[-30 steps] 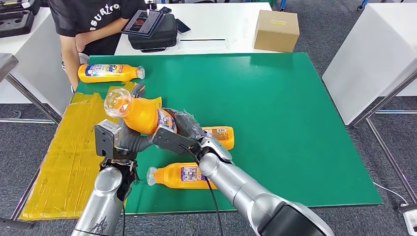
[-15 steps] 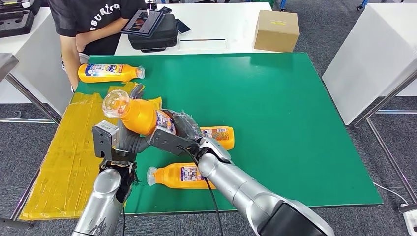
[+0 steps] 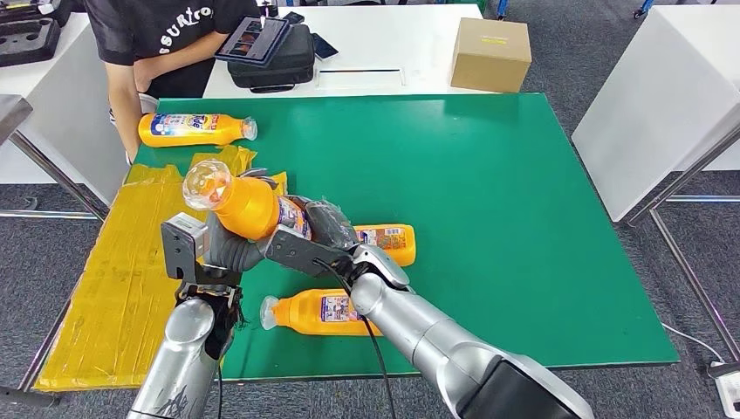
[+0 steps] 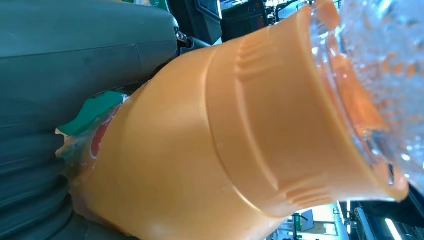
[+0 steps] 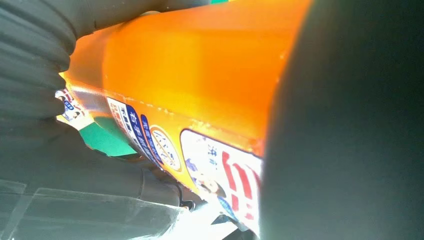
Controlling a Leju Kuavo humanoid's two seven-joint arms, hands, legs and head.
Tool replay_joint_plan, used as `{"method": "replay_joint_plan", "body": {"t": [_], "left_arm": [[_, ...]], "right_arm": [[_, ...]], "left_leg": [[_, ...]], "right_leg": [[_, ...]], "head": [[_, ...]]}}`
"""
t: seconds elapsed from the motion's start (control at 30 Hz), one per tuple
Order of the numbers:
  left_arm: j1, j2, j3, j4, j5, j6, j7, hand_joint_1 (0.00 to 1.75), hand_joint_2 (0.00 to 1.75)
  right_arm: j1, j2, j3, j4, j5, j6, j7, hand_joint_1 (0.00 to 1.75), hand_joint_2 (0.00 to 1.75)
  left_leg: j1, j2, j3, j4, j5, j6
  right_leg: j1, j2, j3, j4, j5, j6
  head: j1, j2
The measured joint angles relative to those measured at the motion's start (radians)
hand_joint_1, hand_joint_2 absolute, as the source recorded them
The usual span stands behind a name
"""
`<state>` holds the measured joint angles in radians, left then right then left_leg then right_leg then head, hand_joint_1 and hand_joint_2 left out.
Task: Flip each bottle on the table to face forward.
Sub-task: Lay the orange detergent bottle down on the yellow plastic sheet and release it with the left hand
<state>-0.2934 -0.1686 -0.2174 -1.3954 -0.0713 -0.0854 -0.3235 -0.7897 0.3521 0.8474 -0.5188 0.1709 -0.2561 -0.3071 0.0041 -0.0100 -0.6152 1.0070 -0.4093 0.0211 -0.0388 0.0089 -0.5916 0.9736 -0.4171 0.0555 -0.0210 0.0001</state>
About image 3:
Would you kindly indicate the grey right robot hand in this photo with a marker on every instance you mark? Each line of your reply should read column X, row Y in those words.
column 332, row 225

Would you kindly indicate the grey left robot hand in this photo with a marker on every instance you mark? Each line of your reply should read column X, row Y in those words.
column 237, row 254

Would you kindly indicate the orange detergent bottle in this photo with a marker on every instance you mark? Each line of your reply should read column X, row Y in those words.
column 393, row 246
column 248, row 208
column 231, row 130
column 300, row 315

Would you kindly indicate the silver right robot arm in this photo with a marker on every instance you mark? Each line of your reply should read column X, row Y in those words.
column 439, row 341

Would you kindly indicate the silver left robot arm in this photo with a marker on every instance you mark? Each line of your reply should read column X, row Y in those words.
column 185, row 358

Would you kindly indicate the yellow plastic sheet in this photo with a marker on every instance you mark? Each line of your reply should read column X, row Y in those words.
column 115, row 289

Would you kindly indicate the green table board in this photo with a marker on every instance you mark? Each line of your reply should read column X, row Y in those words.
column 462, row 173

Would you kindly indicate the black carry bag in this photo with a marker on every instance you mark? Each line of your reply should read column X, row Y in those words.
column 292, row 63

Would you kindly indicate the black smartphone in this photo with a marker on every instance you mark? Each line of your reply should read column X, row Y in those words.
column 325, row 46
column 293, row 17

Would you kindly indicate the white desk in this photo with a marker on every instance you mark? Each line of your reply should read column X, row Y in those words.
column 63, row 127
column 393, row 40

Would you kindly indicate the black tablet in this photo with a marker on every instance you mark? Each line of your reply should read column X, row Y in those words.
column 252, row 39

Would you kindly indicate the brown cardboard box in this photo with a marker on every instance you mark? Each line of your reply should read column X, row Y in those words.
column 490, row 55

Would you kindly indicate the person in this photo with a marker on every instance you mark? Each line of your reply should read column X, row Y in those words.
column 156, row 35

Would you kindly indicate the grey metal side table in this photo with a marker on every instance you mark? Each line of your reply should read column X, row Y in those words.
column 11, row 110

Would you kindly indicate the blue metal leg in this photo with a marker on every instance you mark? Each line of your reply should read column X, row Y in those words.
column 502, row 8

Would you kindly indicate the black equipment case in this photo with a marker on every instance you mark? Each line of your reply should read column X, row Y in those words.
column 29, row 8

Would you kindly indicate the white table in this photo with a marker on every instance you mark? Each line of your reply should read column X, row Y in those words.
column 659, row 104

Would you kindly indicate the white power strip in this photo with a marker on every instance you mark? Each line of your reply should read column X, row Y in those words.
column 727, row 387

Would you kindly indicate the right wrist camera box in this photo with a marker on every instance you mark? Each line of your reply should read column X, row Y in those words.
column 295, row 251

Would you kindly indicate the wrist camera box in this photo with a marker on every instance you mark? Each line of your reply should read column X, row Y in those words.
column 295, row 251
column 179, row 248

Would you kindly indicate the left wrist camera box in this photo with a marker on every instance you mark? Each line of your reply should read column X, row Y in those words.
column 179, row 248

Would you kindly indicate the metal table frame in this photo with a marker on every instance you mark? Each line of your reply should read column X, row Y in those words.
column 682, row 173

